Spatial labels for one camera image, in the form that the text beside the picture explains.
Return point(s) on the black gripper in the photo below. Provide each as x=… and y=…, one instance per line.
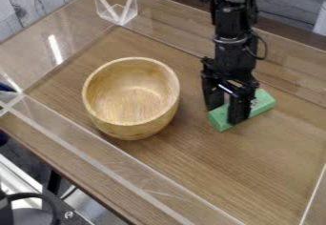
x=228, y=73

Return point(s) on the green rectangular block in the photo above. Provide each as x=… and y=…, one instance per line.
x=218, y=116

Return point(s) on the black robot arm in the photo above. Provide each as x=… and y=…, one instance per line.
x=233, y=17

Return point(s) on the brown wooden bowl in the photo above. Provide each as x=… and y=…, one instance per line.
x=131, y=96

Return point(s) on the black table leg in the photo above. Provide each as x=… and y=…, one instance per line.
x=54, y=182

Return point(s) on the clear acrylic tray wall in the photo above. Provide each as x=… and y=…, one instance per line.
x=192, y=175

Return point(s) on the black metal bracket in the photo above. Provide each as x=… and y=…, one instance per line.
x=69, y=216

